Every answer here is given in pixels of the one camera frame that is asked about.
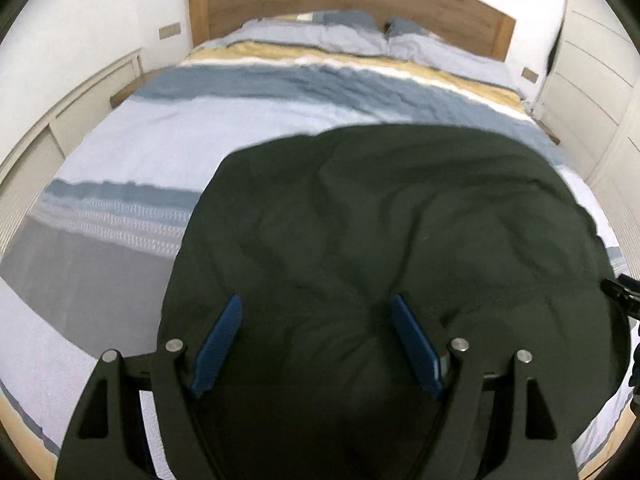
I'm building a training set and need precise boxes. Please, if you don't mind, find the white wardrobe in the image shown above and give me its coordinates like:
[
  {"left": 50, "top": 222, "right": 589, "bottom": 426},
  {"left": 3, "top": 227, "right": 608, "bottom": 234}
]
[{"left": 536, "top": 0, "right": 640, "bottom": 286}]

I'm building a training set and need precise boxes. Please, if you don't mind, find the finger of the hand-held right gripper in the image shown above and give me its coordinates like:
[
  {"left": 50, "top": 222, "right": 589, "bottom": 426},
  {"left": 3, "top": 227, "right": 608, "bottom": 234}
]
[{"left": 599, "top": 274, "right": 640, "bottom": 320}]

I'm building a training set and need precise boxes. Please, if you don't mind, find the striped duvet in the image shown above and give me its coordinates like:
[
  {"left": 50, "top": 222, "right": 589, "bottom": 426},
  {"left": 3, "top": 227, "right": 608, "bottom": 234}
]
[{"left": 0, "top": 35, "right": 632, "bottom": 480}]

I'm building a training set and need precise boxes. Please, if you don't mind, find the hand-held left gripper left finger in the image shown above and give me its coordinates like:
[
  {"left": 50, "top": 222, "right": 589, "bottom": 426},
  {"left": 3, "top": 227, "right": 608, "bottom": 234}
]
[{"left": 54, "top": 294, "right": 244, "bottom": 480}]

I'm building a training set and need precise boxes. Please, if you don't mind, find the wooden nightstand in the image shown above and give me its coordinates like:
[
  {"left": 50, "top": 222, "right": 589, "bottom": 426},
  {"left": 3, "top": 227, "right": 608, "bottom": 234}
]
[{"left": 109, "top": 72, "right": 157, "bottom": 109}]

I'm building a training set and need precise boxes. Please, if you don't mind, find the black puffer coat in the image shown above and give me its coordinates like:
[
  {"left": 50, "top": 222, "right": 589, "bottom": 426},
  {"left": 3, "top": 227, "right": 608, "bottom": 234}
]
[{"left": 157, "top": 122, "right": 629, "bottom": 480}]

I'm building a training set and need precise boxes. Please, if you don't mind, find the grey blue pillow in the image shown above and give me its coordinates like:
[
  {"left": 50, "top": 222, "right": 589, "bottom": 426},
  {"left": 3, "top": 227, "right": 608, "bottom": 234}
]
[
  {"left": 386, "top": 18, "right": 517, "bottom": 87},
  {"left": 219, "top": 9, "right": 390, "bottom": 59}
]

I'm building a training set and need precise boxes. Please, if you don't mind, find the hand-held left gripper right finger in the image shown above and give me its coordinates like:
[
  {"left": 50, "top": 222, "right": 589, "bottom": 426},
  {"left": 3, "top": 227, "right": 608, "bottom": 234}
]
[{"left": 391, "top": 293, "right": 582, "bottom": 480}]

